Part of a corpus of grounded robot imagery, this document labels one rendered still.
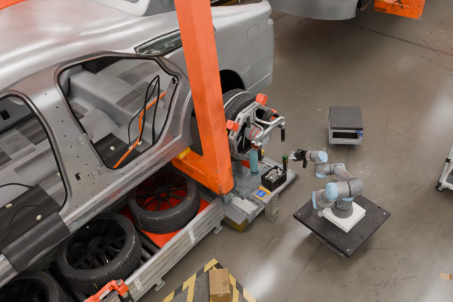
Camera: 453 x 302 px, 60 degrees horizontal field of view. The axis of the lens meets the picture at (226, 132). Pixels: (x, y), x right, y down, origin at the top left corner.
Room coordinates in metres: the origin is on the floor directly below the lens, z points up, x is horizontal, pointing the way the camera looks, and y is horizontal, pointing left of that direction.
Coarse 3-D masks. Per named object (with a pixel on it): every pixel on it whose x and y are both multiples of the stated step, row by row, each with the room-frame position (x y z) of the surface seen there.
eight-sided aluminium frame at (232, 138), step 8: (256, 104) 2.80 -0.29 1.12; (240, 112) 2.72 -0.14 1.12; (248, 112) 2.70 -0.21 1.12; (264, 112) 2.93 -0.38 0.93; (240, 120) 2.65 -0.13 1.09; (240, 128) 2.62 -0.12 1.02; (264, 128) 2.91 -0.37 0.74; (232, 136) 2.58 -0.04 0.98; (232, 144) 2.60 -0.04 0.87; (232, 152) 2.59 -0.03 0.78; (248, 152) 2.73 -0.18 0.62
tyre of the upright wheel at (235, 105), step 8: (224, 96) 2.90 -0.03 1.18; (232, 96) 2.88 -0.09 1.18; (240, 96) 2.87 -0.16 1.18; (248, 96) 2.86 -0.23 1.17; (256, 96) 2.92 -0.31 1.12; (224, 104) 2.80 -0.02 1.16; (232, 104) 2.78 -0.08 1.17; (240, 104) 2.76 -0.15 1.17; (248, 104) 2.83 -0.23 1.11; (224, 112) 2.73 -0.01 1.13; (232, 112) 2.70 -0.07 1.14; (232, 120) 2.68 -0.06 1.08; (232, 160) 2.64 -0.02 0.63
